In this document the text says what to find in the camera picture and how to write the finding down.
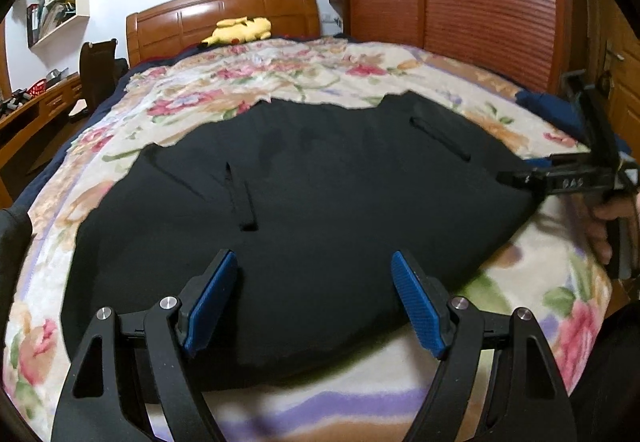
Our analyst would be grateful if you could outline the wooden desk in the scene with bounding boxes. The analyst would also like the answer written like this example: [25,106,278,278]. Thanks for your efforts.
[0,72,83,207]

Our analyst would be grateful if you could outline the black coat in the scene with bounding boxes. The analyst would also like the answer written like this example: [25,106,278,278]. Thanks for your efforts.
[62,92,546,380]

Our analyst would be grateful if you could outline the person's dark clothing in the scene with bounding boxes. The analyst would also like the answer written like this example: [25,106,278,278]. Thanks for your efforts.
[570,299,640,442]

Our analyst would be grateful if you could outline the wooden bed headboard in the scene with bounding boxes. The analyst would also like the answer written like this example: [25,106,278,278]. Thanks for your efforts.
[125,0,322,67]

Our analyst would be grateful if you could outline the dark desk chair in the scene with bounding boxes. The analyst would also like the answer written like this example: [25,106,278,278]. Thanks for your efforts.
[67,39,128,123]

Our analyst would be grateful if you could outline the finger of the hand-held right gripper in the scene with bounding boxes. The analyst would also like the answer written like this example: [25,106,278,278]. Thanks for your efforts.
[496,167,546,197]

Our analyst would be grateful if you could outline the white wall shelf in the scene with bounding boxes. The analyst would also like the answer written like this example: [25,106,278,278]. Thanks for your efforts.
[26,0,92,48]

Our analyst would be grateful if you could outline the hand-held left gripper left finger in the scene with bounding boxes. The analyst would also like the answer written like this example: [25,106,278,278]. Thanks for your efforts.
[50,249,240,442]

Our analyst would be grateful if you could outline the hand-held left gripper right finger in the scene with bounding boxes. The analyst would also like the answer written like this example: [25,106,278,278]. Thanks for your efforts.
[390,249,576,442]

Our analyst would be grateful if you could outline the person's right hand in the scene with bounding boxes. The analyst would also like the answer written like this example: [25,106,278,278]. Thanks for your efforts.
[585,201,638,265]

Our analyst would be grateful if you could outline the floral blanket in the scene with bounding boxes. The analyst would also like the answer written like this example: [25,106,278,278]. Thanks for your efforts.
[2,36,621,442]

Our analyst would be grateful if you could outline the person's left forearm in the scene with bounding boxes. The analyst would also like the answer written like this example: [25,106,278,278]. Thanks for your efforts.
[0,207,32,293]

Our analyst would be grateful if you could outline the wooden door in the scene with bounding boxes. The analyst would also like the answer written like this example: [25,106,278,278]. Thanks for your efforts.
[582,0,640,157]

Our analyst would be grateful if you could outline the yellow plush toy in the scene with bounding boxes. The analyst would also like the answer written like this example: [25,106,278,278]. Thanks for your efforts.
[196,16,272,48]

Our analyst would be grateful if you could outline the black device on desk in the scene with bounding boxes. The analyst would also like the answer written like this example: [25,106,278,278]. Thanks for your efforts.
[0,89,31,115]

